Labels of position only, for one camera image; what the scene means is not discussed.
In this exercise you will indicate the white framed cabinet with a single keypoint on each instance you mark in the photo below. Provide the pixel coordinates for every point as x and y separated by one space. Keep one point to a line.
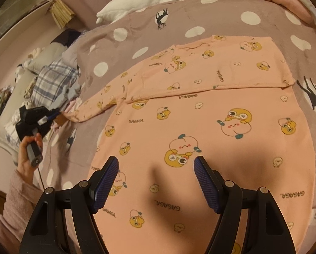
20 25

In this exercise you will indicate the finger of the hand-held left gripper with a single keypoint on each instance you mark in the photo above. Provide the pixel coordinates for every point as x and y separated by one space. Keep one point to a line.
52 115

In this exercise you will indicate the mauve polka dot blanket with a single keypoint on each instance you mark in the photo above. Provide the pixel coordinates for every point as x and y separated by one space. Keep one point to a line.
200 13

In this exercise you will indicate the pink cartoon print shirt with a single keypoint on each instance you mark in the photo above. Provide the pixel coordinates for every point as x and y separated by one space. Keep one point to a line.
200 98

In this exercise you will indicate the person's left hand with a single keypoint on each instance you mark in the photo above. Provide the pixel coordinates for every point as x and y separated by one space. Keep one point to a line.
25 162

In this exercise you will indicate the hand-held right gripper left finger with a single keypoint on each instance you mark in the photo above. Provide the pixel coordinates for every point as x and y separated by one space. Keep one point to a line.
107 183

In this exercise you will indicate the dark blue cloth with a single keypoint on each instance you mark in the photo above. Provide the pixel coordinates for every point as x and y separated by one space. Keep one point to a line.
66 35

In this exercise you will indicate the person's left forearm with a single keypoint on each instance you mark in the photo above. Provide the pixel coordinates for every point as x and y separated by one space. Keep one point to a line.
12 211

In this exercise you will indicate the light grey pillow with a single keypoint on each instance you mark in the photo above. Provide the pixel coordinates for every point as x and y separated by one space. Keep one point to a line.
45 55

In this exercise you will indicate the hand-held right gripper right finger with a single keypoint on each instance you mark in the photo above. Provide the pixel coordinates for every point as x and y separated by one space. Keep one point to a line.
206 183

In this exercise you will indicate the blue plaid cloth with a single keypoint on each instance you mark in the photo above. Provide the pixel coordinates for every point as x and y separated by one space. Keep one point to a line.
52 82

